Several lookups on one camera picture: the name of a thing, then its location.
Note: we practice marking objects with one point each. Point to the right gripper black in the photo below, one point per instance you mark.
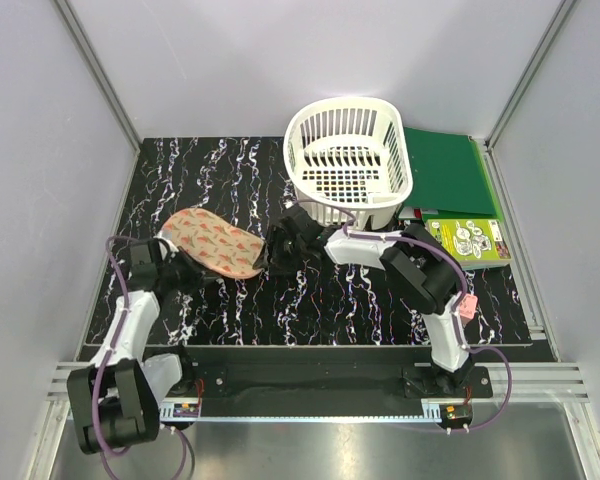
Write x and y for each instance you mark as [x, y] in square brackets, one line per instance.
[283, 266]

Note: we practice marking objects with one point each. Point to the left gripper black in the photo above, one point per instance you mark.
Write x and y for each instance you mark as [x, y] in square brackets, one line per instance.
[198, 276]

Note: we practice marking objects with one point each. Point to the pink mesh bra laundry bag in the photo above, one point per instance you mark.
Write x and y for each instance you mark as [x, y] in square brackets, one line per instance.
[214, 243]

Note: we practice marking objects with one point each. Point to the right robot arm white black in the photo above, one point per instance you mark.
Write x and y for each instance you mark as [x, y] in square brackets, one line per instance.
[418, 269]

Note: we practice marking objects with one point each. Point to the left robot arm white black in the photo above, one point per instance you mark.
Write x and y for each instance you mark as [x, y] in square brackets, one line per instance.
[115, 400]

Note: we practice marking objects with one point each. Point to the white plastic laundry basket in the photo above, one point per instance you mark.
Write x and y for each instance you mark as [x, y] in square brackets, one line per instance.
[347, 159]

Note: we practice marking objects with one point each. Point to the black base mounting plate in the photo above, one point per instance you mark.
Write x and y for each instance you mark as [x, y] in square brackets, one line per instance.
[317, 382]

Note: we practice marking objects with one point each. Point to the green folder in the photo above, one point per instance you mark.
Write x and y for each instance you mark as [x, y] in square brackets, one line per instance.
[449, 179]

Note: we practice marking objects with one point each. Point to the green illustrated book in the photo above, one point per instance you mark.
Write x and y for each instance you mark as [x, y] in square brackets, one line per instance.
[473, 243]

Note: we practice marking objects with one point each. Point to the pink cube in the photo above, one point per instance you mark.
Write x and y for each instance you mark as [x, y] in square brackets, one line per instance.
[467, 308]

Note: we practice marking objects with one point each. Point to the aluminium front rail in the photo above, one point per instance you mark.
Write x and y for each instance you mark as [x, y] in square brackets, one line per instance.
[517, 383]

